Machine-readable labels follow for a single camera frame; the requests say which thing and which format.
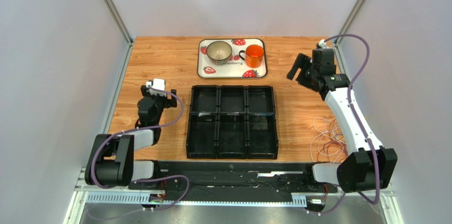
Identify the white cable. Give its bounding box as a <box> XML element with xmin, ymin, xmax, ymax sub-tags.
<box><xmin>310</xmin><ymin>116</ymin><xmax>349</xmax><ymax>163</ymax></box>

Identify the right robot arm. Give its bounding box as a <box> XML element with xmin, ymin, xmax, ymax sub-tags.
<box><xmin>286</xmin><ymin>48</ymin><xmax>398</xmax><ymax>196</ymax></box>

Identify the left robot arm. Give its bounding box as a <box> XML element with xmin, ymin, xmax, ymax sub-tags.
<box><xmin>84</xmin><ymin>83</ymin><xmax>181</xmax><ymax>188</ymax></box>

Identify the orange mug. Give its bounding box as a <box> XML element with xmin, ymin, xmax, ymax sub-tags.
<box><xmin>239</xmin><ymin>45</ymin><xmax>265</xmax><ymax>68</ymax></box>

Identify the black six-compartment organizer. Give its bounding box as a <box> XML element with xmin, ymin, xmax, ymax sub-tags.
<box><xmin>186</xmin><ymin>85</ymin><xmax>279</xmax><ymax>160</ymax></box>

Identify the strawberry pattern tray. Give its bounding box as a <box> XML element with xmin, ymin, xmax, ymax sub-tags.
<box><xmin>197</xmin><ymin>38</ymin><xmax>268</xmax><ymax>79</ymax></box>

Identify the grey ceramic bowl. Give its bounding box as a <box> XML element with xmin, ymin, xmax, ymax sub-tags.
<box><xmin>206</xmin><ymin>41</ymin><xmax>232</xmax><ymax>65</ymax></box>

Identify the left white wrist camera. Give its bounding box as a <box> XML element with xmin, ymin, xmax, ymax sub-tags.
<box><xmin>145</xmin><ymin>79</ymin><xmax>167</xmax><ymax>97</ymax></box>

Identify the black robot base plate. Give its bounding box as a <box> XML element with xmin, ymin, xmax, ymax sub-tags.
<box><xmin>129</xmin><ymin>161</ymin><xmax>338</xmax><ymax>203</ymax></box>

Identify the aluminium frame rail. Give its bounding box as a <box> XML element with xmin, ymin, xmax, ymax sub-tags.
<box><xmin>65</xmin><ymin>161</ymin><xmax>404</xmax><ymax>223</ymax></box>

